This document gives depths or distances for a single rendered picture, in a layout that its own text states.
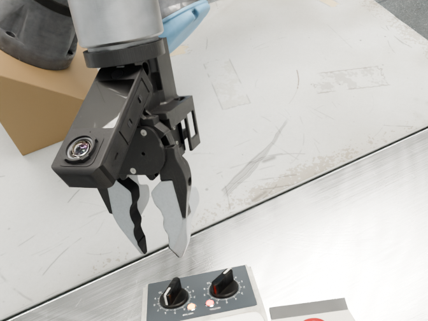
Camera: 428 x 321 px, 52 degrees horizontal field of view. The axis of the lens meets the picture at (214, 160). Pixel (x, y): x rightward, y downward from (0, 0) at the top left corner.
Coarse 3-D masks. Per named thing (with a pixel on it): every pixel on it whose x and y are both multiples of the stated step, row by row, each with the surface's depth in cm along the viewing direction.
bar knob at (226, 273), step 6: (228, 270) 48; (222, 276) 48; (228, 276) 48; (216, 282) 47; (222, 282) 47; (228, 282) 48; (234, 282) 49; (210, 288) 48; (216, 288) 47; (222, 288) 47; (228, 288) 48; (234, 288) 48; (216, 294) 47; (222, 294) 47; (228, 294) 47
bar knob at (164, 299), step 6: (174, 282) 48; (180, 282) 49; (168, 288) 47; (174, 288) 47; (180, 288) 49; (162, 294) 49; (168, 294) 46; (174, 294) 47; (180, 294) 48; (186, 294) 48; (162, 300) 48; (168, 300) 46; (174, 300) 47; (180, 300) 47; (186, 300) 47; (162, 306) 47; (168, 306) 47; (174, 306) 47
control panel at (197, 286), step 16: (208, 272) 52; (240, 272) 51; (160, 288) 50; (192, 288) 49; (208, 288) 49; (240, 288) 48; (160, 304) 48; (224, 304) 46; (240, 304) 46; (256, 304) 45; (160, 320) 45; (176, 320) 45
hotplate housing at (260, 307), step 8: (248, 272) 51; (144, 288) 52; (256, 288) 48; (144, 296) 50; (256, 296) 47; (144, 304) 49; (144, 312) 48; (224, 312) 45; (232, 312) 45; (240, 312) 45; (264, 312) 45; (144, 320) 46; (184, 320) 45; (192, 320) 45; (200, 320) 45
